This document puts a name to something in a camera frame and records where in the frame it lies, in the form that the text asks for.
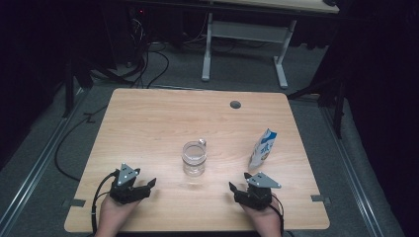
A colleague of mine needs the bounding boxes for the looped black floor cable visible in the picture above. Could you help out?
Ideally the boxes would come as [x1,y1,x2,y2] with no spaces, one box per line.
[144,40,171,89]

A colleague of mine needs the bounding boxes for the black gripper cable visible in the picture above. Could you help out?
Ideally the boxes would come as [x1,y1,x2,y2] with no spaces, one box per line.
[91,169,121,235]
[270,194,287,237]

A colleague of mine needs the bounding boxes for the long black floor cable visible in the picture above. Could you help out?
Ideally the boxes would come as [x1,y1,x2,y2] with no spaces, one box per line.
[53,104,110,182]

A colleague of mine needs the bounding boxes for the white and blue packet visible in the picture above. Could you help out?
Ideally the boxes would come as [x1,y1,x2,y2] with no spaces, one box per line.
[247,127,279,172]

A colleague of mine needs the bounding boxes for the person's right hand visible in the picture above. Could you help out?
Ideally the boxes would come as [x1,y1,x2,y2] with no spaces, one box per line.
[240,203,284,237]

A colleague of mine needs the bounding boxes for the metal floor rail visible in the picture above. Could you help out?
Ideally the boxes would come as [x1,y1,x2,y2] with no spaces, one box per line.
[0,88,91,233]
[319,104,387,237]

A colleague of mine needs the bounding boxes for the black metal stand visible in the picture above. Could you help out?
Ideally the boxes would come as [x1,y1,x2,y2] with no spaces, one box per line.
[287,74,348,140]
[61,55,97,119]

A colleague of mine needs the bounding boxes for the person's left hand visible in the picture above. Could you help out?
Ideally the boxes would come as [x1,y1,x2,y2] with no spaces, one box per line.
[94,197,141,237]

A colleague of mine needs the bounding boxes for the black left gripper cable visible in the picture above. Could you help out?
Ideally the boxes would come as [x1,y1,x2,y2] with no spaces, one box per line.
[91,169,121,235]

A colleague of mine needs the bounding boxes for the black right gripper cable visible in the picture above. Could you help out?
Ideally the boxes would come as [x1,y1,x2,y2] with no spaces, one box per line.
[270,194,287,237]

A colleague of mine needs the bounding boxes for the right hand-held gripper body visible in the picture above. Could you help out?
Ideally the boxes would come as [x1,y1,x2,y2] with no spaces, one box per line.
[232,171,283,211]

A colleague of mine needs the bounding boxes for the white-legged desk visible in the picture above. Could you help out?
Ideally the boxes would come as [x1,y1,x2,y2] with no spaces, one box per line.
[201,0,340,90]

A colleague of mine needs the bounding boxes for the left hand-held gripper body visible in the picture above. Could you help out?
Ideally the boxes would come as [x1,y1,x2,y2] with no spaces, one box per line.
[109,162,152,205]

